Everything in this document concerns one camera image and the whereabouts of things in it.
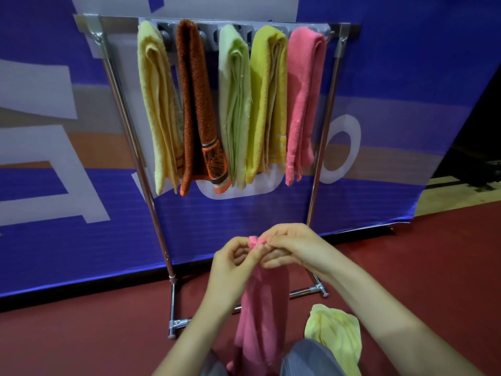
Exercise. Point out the person's left hand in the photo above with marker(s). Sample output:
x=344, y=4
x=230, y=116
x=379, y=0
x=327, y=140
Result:
x=231, y=274

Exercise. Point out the person's right hand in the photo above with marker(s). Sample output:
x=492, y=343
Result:
x=301, y=250

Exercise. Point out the pink towel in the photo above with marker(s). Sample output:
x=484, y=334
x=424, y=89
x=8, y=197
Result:
x=303, y=101
x=262, y=317

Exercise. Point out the pale yellow-green towel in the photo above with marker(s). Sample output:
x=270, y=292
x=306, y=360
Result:
x=336, y=332

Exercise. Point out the bright yellow towel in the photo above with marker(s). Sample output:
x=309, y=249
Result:
x=262, y=101

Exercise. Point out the light green towel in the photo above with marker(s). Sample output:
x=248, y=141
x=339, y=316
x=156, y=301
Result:
x=233, y=105

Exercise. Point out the orange towel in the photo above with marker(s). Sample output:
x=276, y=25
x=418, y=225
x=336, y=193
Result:
x=195, y=105

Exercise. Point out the pale yellow striped towel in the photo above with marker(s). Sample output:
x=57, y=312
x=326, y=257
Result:
x=156, y=105

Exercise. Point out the grey clip hook bar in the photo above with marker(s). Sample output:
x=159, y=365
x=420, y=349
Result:
x=211, y=35

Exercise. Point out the chrome metal rack frame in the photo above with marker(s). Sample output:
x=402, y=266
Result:
x=113, y=24

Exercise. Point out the person's left forearm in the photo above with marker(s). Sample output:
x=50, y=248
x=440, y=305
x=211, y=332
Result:
x=191, y=344

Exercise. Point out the person's right forearm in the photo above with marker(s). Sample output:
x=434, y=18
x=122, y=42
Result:
x=391, y=328

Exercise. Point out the black floor equipment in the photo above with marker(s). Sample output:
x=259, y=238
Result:
x=469, y=168

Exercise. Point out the blue printed banner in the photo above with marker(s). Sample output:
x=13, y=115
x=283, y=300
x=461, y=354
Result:
x=391, y=54

